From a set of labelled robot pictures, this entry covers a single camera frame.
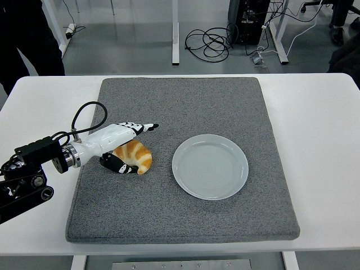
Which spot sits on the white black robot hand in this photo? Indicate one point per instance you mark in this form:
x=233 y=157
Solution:
x=107 y=137

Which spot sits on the golden croissant bread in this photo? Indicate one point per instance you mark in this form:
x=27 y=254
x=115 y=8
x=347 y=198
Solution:
x=140 y=156

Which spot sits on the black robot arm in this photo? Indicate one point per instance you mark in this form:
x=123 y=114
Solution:
x=36 y=149

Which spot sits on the pale grey round plate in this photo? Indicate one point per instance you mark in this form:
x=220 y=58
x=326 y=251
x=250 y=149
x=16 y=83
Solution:
x=211 y=168

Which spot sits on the grey metal plate with screws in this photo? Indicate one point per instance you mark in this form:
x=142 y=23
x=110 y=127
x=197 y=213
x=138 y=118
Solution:
x=182 y=265

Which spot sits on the grey fabric mat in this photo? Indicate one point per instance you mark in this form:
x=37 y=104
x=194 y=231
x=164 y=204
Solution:
x=182 y=107

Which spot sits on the white power strip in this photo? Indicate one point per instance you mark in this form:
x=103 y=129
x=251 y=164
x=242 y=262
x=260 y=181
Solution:
x=70 y=31

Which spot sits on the white slanted desk leg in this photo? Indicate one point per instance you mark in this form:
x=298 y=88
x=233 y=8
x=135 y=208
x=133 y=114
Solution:
x=57 y=25

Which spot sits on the white straight desk leg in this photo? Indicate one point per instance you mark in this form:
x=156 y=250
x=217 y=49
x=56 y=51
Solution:
x=175 y=33

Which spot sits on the white table leg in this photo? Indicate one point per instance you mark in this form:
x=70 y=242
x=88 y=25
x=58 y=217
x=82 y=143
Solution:
x=78 y=263
x=291 y=261

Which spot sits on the small grey floor adapter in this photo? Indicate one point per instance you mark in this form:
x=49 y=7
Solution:
x=257 y=60

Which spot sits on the black computer tower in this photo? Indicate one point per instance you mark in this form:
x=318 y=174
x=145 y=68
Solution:
x=250 y=31

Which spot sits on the white desk leg with foot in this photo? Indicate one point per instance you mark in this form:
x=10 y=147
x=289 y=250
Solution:
x=282 y=56

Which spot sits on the black office chair base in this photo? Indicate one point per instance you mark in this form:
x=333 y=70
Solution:
x=309 y=4

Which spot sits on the black bag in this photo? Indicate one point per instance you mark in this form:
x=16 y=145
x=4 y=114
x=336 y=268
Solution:
x=346 y=59

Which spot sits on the seated person's leg and shoe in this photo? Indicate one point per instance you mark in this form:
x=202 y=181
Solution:
x=337 y=35

